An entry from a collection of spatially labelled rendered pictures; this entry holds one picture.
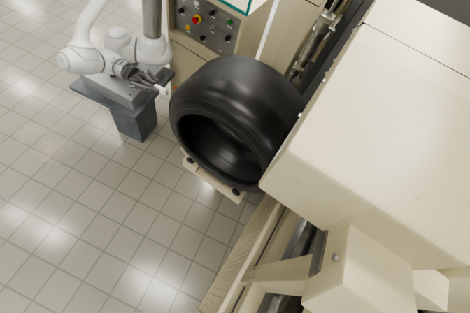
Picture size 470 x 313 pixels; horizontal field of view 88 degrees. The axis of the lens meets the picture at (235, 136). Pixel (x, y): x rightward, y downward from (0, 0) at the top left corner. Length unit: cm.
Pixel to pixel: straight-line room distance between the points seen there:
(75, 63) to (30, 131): 154
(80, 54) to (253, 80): 74
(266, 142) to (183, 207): 143
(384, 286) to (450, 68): 44
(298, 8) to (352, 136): 62
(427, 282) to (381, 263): 11
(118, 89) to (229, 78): 103
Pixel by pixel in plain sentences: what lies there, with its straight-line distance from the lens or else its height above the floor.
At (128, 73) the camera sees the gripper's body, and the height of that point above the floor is 115.
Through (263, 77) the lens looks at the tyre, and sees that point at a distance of 85.
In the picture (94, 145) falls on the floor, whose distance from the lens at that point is 243.
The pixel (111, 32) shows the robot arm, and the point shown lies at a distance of 166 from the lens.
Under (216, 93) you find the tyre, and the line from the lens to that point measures 79.
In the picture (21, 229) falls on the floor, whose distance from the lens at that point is 235.
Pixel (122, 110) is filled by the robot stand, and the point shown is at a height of 65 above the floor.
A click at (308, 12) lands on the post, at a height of 162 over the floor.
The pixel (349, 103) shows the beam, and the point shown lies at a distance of 41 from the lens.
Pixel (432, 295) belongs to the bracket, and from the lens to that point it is 50.
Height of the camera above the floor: 204
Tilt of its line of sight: 57 degrees down
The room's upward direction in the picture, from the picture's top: 20 degrees clockwise
